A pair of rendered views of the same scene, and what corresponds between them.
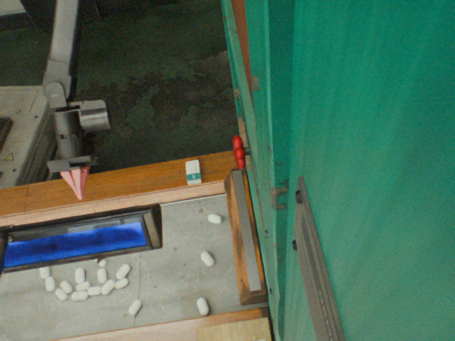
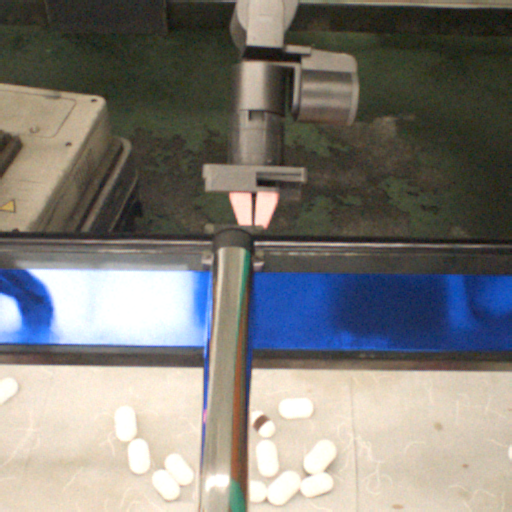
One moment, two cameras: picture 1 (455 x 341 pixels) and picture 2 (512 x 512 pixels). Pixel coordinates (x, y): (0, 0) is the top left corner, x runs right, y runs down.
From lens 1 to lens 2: 0.47 m
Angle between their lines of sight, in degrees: 9
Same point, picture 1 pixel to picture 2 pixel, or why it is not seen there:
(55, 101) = (262, 31)
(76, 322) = not seen: outside the picture
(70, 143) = (265, 133)
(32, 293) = (92, 473)
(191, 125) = (320, 230)
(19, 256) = (257, 319)
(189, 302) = not seen: outside the picture
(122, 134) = (187, 225)
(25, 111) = (48, 132)
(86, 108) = (313, 66)
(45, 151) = (68, 212)
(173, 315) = not seen: outside the picture
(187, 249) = (467, 433)
